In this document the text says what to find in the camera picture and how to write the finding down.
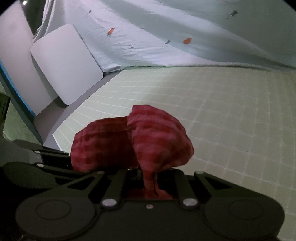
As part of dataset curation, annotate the red checkered cloth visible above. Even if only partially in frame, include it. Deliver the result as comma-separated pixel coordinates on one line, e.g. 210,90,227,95
70,105,194,200

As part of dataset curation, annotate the green grid cutting mat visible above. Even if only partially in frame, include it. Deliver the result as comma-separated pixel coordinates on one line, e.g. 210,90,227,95
53,67,295,240

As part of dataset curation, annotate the light blue bed sheet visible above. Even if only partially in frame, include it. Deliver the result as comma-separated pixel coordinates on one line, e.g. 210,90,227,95
34,1,295,72

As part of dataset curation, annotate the white panel with blue edge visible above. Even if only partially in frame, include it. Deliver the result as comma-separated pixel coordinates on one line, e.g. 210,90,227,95
0,0,58,144

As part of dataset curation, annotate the white rounded board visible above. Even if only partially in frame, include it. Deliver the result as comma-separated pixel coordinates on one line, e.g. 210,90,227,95
30,24,103,105

